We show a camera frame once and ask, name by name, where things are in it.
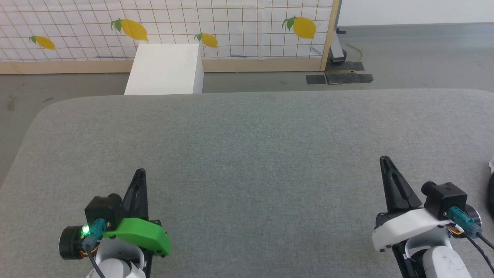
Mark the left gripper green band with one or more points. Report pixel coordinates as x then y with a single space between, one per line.
142 235

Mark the white garment with black sleeves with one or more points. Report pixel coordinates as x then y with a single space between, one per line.
491 199

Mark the white partition panel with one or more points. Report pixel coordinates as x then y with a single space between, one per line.
417 11

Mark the small black floor tape patch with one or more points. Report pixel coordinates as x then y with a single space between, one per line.
315 79

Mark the large black floor plate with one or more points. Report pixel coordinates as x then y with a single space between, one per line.
349 75

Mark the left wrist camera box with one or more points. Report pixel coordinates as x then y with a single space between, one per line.
102 210

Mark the grey metal support post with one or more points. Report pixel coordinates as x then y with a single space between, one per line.
337 46

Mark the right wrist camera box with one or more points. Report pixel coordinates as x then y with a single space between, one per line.
447 197

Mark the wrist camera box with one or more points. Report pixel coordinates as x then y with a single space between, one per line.
102 210
447 197

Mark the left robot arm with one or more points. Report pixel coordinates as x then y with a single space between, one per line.
115 270

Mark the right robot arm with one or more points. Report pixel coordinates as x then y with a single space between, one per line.
444 266

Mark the lemon print tile panel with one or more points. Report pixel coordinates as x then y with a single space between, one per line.
173 19

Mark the white rectangular box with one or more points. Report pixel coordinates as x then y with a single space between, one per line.
164 69

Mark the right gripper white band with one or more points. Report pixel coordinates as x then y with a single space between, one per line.
405 227

